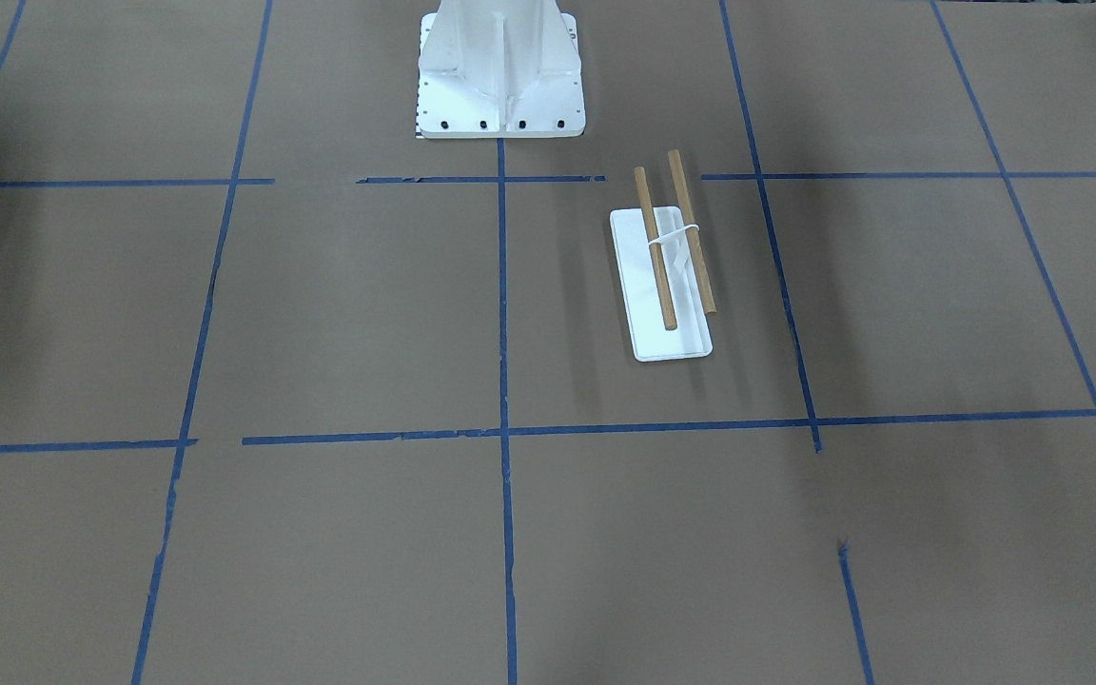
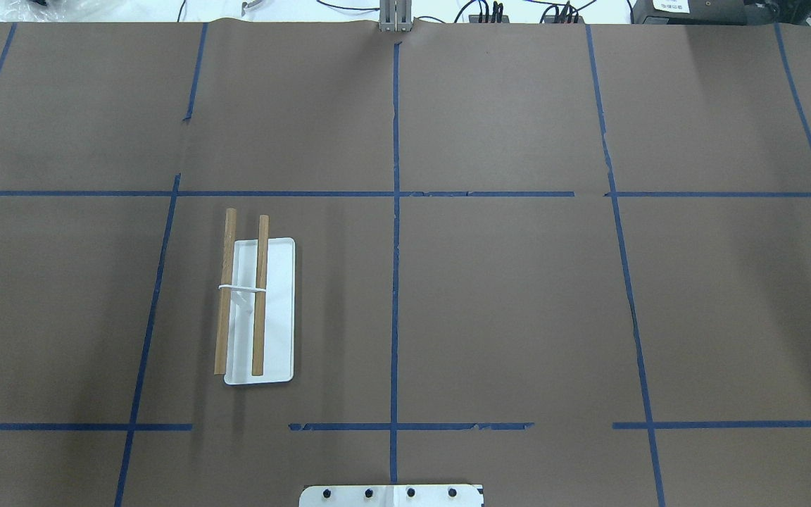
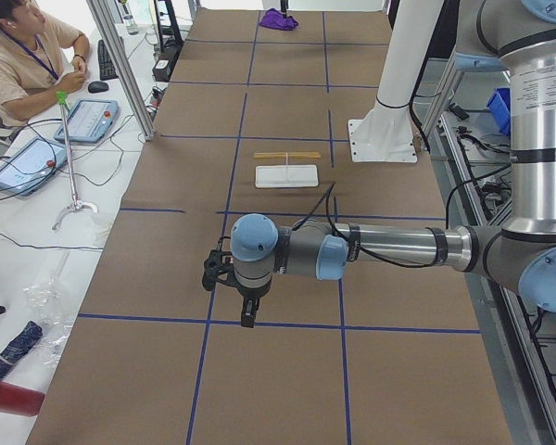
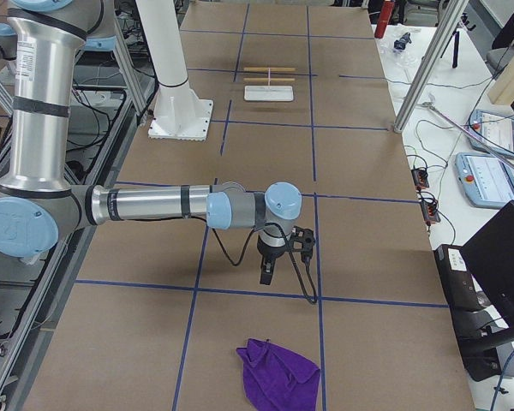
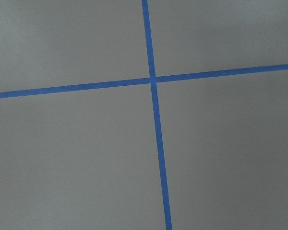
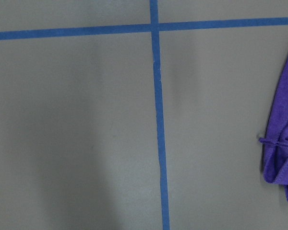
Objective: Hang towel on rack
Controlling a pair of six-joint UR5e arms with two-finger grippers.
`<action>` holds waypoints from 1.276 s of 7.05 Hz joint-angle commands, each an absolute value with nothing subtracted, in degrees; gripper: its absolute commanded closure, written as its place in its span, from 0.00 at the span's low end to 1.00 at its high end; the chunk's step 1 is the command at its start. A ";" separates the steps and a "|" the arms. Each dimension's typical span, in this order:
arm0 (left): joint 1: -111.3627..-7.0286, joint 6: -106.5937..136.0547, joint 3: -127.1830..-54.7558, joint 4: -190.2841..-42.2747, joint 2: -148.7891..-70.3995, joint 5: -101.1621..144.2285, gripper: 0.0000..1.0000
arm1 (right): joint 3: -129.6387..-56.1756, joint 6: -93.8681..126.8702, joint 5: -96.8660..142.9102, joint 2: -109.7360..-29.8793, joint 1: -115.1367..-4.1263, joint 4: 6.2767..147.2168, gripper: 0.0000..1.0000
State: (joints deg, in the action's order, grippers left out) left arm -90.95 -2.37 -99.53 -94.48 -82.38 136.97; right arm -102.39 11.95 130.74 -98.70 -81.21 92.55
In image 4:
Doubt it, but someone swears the far teach pendant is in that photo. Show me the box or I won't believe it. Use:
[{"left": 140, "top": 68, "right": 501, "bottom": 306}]
[{"left": 467, "top": 109, "right": 514, "bottom": 158}]

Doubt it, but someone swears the black tripod leg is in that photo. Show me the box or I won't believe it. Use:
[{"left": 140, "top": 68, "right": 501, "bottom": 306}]
[{"left": 451, "top": 30, "right": 460, "bottom": 69}]

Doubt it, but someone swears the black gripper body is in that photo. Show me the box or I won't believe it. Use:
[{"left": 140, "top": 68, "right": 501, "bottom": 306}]
[{"left": 257, "top": 235, "right": 287, "bottom": 261}]

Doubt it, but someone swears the metal rod on table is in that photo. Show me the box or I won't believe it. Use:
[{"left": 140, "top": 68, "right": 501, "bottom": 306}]
[{"left": 418, "top": 101, "right": 514, "bottom": 170}]

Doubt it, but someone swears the white camera stand base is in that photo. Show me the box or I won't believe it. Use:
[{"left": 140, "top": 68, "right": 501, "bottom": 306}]
[{"left": 148, "top": 83, "right": 213, "bottom": 141}]

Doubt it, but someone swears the near orange connector board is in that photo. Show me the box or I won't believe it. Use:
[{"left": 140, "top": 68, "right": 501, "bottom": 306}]
[{"left": 418, "top": 191, "right": 441, "bottom": 227}]

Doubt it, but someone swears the black monitor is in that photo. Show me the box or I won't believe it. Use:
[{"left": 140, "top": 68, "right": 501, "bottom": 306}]
[{"left": 460, "top": 200, "right": 514, "bottom": 325}]

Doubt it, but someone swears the orange connector board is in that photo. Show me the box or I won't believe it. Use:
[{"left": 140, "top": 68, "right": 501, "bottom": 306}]
[
  {"left": 418, "top": 191, "right": 441, "bottom": 227},
  {"left": 411, "top": 168, "right": 429, "bottom": 191}
]

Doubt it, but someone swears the white towel rack base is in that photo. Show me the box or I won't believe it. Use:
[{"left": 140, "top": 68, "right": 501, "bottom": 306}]
[{"left": 244, "top": 86, "right": 294, "bottom": 102}]

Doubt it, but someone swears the purple microfiber towel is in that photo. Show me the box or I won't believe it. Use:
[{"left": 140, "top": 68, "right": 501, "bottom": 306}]
[{"left": 236, "top": 338, "right": 320, "bottom": 410}]

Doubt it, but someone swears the red bottle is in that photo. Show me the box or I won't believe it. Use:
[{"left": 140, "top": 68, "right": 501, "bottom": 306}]
[{"left": 374, "top": 0, "right": 395, "bottom": 39}]

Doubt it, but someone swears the aluminium frame post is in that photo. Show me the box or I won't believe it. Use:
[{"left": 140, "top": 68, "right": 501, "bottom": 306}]
[{"left": 393, "top": 0, "right": 469, "bottom": 134}]

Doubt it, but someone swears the near teach pendant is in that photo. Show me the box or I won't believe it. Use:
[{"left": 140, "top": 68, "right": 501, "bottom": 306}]
[{"left": 455, "top": 152, "right": 514, "bottom": 209}]

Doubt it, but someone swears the blue black tool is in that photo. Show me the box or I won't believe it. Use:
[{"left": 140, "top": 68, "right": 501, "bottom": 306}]
[{"left": 393, "top": 32, "right": 412, "bottom": 52}]

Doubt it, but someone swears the teach pendant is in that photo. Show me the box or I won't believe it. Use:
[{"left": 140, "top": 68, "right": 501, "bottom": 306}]
[
  {"left": 455, "top": 152, "right": 514, "bottom": 209},
  {"left": 467, "top": 109, "right": 514, "bottom": 158}
]

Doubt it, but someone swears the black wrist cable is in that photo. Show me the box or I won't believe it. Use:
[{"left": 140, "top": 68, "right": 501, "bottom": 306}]
[{"left": 212, "top": 222, "right": 319, "bottom": 306}]

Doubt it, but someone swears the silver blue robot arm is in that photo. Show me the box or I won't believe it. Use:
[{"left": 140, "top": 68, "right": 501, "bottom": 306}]
[{"left": 0, "top": 1, "right": 302, "bottom": 284}]

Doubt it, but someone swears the white camera stand pole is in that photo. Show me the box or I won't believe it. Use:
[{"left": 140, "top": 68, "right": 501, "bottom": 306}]
[{"left": 136, "top": 0, "right": 188, "bottom": 88}]

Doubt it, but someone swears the black computer box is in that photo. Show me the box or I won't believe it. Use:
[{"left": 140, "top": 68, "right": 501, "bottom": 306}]
[{"left": 433, "top": 244, "right": 514, "bottom": 382}]

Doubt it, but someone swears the far orange connector board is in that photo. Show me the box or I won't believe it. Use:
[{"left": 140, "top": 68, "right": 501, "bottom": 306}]
[{"left": 411, "top": 168, "right": 429, "bottom": 191}]

